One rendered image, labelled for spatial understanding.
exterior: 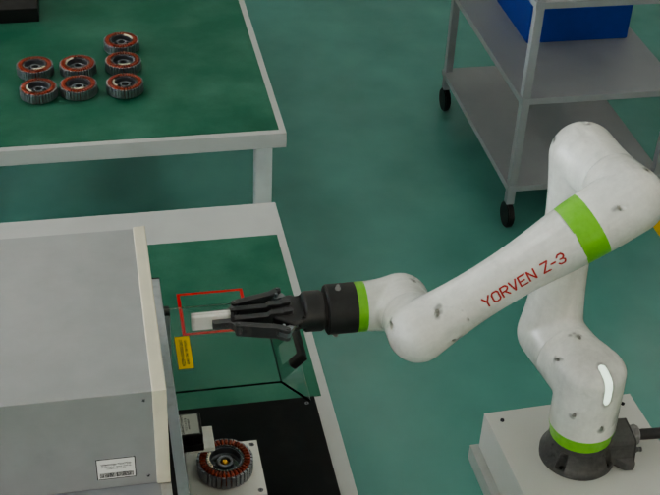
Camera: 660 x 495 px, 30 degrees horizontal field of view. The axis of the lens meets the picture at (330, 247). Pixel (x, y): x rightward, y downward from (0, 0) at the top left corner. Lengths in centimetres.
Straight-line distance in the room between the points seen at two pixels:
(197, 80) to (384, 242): 101
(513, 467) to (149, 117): 171
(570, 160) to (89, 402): 94
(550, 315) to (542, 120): 257
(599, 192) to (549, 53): 254
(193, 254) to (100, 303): 107
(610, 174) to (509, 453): 65
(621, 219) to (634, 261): 244
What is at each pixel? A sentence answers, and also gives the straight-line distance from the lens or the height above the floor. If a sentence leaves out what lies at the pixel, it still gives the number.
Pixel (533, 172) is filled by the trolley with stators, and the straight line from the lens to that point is 460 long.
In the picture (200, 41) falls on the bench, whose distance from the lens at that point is 411.
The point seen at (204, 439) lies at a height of 88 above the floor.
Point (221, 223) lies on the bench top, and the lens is 323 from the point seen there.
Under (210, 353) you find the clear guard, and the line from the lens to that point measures 235.
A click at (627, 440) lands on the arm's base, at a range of 250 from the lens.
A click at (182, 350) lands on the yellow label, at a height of 107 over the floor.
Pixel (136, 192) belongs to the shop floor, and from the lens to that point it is 470.
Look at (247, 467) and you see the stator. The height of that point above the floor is 81.
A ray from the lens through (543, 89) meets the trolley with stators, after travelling 440.
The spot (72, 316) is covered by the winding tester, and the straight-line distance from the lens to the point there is 206.
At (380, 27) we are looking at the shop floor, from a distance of 595.
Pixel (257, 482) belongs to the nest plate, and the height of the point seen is 78.
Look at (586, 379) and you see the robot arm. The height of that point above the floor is 109.
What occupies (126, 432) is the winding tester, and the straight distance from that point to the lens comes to 196.
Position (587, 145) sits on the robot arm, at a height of 149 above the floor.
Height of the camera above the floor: 262
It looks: 36 degrees down
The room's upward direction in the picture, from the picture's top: 3 degrees clockwise
